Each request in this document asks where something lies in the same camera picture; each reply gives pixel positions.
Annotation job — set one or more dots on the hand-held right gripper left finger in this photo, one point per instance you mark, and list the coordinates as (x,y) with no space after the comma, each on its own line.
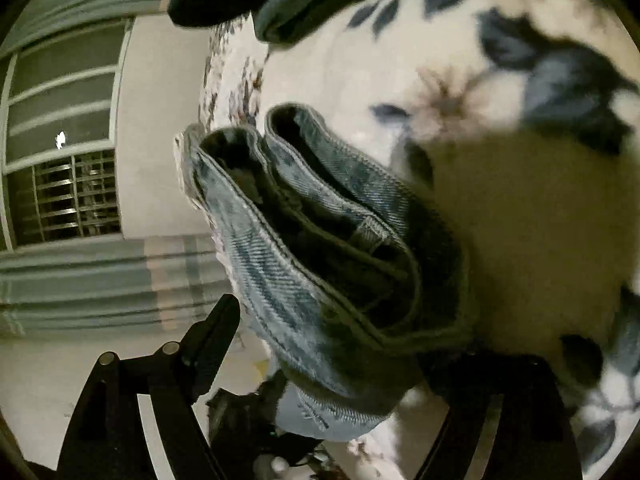
(212,340)

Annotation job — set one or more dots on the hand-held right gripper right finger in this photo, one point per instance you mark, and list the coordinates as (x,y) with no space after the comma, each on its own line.
(505,380)

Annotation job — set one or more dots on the blue denim pants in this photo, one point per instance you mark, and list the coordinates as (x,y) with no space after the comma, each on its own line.
(320,260)

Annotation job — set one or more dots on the striped green curtain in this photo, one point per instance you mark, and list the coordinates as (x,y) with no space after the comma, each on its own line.
(100,280)

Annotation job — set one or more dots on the white floral blanket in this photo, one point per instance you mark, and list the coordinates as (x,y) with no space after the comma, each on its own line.
(500,185)

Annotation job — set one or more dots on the window with metal grille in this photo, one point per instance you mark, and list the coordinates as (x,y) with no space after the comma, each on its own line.
(62,150)

